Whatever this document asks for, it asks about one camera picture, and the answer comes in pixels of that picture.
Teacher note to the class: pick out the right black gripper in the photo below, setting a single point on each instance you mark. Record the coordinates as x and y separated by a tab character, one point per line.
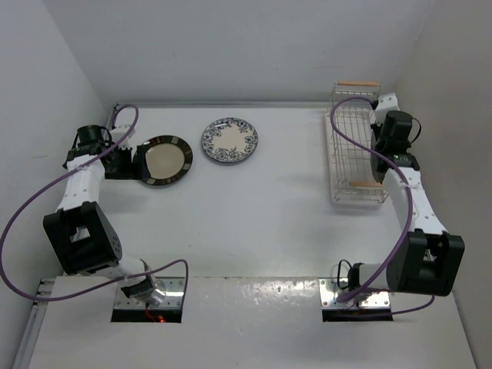
377	129

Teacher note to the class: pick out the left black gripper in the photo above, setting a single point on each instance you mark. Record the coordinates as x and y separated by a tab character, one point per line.
131	171

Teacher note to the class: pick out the dark rim patterned plate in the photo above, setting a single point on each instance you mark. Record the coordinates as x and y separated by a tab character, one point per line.
169	158

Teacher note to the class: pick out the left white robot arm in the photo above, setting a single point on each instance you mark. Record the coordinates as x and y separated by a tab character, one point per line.
131	275

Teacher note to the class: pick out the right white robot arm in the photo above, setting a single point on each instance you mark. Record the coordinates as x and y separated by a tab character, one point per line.
426	258

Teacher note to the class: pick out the blue floral plate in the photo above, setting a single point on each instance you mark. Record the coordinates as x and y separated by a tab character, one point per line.
229	140

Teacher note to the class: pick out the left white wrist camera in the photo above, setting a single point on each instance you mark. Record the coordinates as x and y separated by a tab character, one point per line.
122	134

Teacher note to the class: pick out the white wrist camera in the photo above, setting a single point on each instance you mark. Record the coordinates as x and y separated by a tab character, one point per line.
122	134
385	104

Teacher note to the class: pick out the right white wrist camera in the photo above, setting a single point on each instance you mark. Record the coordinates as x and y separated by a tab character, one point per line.
385	104

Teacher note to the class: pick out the white wire dish rack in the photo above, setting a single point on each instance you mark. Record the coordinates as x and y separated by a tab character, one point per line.
346	89

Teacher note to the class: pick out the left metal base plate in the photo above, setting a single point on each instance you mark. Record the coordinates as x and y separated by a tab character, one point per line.
167	296

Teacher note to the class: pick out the metal base plate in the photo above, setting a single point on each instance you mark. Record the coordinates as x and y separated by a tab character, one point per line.
167	296
329	292

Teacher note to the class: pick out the aluminium table frame rail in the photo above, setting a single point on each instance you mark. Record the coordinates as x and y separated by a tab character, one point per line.
81	236

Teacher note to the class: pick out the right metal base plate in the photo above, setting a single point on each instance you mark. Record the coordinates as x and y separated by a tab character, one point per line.
329	292

